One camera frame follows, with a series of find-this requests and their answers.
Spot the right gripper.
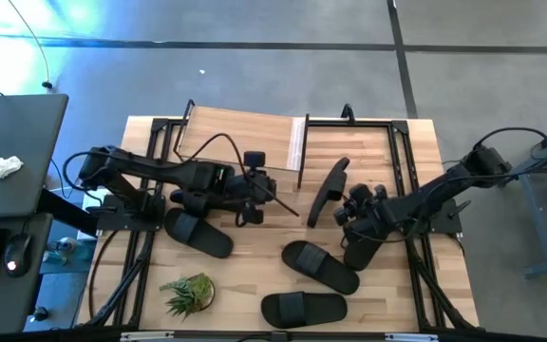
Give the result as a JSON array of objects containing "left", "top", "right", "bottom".
[{"left": 333, "top": 197, "right": 401, "bottom": 241}]

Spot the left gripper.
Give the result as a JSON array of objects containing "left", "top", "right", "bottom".
[{"left": 228, "top": 171, "right": 301, "bottom": 227}]

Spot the wooden shelf with black legs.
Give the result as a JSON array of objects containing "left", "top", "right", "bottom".
[{"left": 172, "top": 98, "right": 311, "bottom": 191}]

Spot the green succulent in pot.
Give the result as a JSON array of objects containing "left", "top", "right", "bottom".
[{"left": 159, "top": 272, "right": 217, "bottom": 320}]

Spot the black desk support bar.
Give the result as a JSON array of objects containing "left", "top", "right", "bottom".
[{"left": 37, "top": 188, "right": 102, "bottom": 238}]

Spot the teal water bottle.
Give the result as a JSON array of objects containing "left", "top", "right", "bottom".
[{"left": 43, "top": 236, "right": 95, "bottom": 265}]

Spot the black computer mouse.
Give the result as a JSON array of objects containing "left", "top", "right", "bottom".
[{"left": 3, "top": 232, "right": 33, "bottom": 278}]

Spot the crumpled white tissue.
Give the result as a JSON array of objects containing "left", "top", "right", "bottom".
[{"left": 0, "top": 155, "right": 25, "bottom": 184}]

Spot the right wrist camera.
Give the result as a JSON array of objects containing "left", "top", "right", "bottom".
[{"left": 348, "top": 182, "right": 390, "bottom": 206}]

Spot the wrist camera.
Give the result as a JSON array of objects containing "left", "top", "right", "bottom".
[
  {"left": 348, "top": 182, "right": 390, "bottom": 206},
  {"left": 243, "top": 150, "right": 267, "bottom": 171}
]

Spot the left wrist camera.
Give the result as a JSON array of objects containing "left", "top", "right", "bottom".
[{"left": 243, "top": 150, "right": 267, "bottom": 171}]

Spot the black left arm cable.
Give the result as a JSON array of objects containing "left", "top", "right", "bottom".
[{"left": 173, "top": 132, "right": 251, "bottom": 180}]

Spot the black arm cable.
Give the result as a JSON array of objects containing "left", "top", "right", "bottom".
[
  {"left": 406, "top": 125, "right": 547, "bottom": 229},
  {"left": 173, "top": 132, "right": 251, "bottom": 180}
]

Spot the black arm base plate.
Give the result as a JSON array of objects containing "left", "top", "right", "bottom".
[
  {"left": 415, "top": 198, "right": 464, "bottom": 235},
  {"left": 96, "top": 193, "right": 166, "bottom": 233}
]

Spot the black metal table frame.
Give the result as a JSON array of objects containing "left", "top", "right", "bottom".
[{"left": 83, "top": 116, "right": 481, "bottom": 333}]

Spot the silver bracket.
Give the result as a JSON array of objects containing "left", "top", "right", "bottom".
[
  {"left": 385, "top": 332, "right": 440, "bottom": 342},
  {"left": 120, "top": 331, "right": 175, "bottom": 342}
]

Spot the black hose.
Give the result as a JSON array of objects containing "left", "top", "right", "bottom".
[{"left": 86, "top": 229, "right": 122, "bottom": 320}]

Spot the grey-blue metal desk frame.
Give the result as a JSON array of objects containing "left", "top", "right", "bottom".
[{"left": 494, "top": 117, "right": 547, "bottom": 280}]

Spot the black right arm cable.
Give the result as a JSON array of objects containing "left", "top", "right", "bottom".
[{"left": 406, "top": 125, "right": 547, "bottom": 229}]

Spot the grey floor cable with plug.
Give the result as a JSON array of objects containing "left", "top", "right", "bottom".
[{"left": 6, "top": 0, "right": 54, "bottom": 91}]

